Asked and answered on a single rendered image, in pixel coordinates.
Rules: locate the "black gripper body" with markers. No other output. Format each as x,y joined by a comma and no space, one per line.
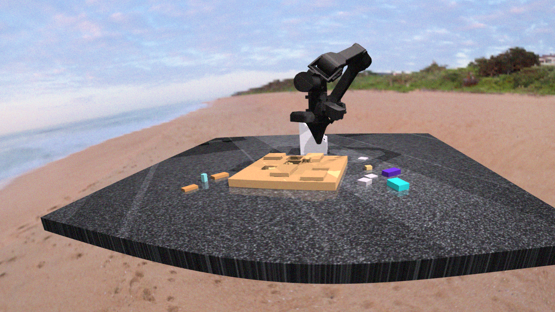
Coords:
310,115

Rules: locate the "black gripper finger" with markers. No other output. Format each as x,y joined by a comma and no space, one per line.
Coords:
315,129
324,127

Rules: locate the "purple rectangular block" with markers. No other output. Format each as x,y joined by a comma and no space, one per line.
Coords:
391,172

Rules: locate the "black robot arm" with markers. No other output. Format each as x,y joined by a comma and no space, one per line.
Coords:
329,67

